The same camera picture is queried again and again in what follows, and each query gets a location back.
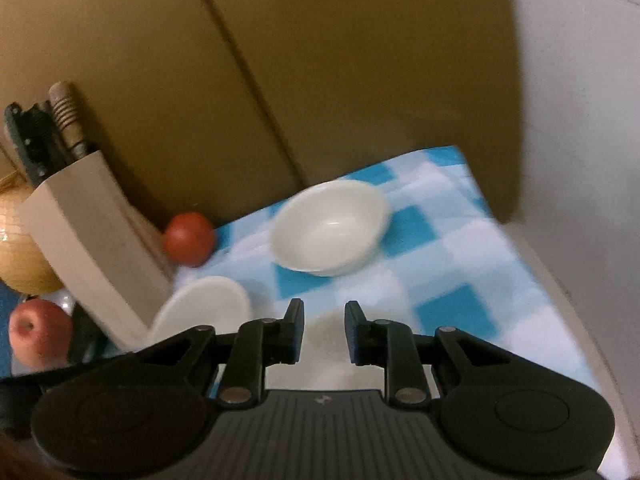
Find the blue mesh panel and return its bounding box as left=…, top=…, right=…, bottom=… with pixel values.
left=0, top=280, right=16, bottom=377

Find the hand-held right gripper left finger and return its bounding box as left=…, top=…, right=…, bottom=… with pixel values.
left=135, top=298, right=306, bottom=407

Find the white bowl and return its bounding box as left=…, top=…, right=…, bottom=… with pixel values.
left=264, top=309, right=442, bottom=393
left=149, top=276, right=252, bottom=347
left=270, top=180, right=391, bottom=278

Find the black knife handle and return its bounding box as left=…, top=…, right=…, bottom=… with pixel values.
left=25, top=104, right=68, bottom=173

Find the wooden knife block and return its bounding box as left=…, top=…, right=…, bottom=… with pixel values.
left=18, top=149, right=177, bottom=352

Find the red tomato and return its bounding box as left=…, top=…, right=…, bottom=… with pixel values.
left=163, top=212, right=217, bottom=268

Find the dark green knife handle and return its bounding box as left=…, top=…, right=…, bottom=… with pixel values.
left=4, top=102, right=41, bottom=186

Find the wooden cabinet door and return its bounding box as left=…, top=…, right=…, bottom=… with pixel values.
left=190, top=0, right=525, bottom=226
left=0, top=0, right=303, bottom=231

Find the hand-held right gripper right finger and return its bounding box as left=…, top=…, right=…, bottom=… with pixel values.
left=345, top=301, right=511, bottom=407

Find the dark grey object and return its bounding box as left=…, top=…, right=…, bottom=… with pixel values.
left=67, top=302, right=108, bottom=363

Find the blue checkered tablecloth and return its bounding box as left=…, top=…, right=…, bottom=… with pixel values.
left=170, top=145, right=601, bottom=396

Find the ribbed wooden knife handle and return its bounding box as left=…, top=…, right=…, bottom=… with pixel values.
left=48, top=81, right=95, bottom=162

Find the red apple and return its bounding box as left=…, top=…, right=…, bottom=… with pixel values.
left=8, top=298, right=74, bottom=369

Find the yellow pomelo in net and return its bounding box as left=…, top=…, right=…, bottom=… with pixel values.
left=0, top=172, right=64, bottom=295

